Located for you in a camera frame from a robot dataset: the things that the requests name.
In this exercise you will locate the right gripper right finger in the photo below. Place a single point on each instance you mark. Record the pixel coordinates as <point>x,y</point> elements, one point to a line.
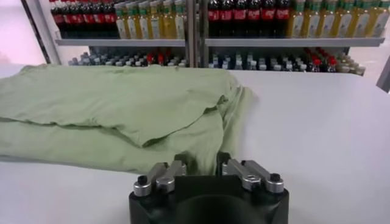
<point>243,170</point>

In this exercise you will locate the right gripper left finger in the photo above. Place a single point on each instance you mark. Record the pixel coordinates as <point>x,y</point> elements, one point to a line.
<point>164,173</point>

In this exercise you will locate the light green shirt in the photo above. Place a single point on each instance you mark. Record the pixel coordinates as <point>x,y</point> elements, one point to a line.
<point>106,100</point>

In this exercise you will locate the small red cap cola bottle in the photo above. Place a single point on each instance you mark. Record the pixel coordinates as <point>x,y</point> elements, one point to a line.
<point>160,58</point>
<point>150,58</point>

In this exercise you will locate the grey metal shelf rack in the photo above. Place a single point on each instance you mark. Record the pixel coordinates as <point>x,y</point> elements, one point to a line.
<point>289,42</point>
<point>122,42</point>

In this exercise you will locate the black slanted frame bar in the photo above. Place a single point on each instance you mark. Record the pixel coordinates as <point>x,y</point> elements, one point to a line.
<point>35,30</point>

